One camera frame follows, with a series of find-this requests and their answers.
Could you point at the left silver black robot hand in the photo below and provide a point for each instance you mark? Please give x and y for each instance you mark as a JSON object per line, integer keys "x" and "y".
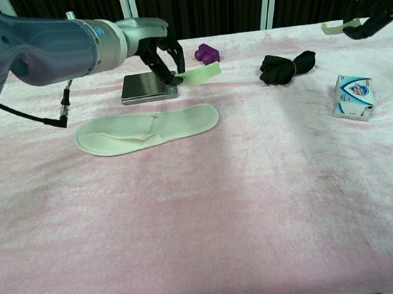
{"x": 144, "y": 30}

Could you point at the left blue robot arm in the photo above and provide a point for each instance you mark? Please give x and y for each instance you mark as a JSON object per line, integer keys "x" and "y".
{"x": 47, "y": 50}

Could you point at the silver digital pocket scale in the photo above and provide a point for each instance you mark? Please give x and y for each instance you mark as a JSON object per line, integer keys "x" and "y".
{"x": 140, "y": 87}

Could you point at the purple plastic block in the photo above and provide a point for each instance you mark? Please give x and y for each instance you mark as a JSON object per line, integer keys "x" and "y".
{"x": 207, "y": 53}

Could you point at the white flat slipper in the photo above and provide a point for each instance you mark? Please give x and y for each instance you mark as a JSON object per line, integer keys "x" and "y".
{"x": 179, "y": 120}

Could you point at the white blue soap box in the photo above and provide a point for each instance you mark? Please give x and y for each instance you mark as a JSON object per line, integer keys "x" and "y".
{"x": 352, "y": 95}

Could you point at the black tied cloth bundle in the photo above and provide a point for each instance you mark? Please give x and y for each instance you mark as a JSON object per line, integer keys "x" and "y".
{"x": 276, "y": 68}

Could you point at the pink fleece table cloth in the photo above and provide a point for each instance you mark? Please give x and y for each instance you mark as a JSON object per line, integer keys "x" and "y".
{"x": 203, "y": 206}

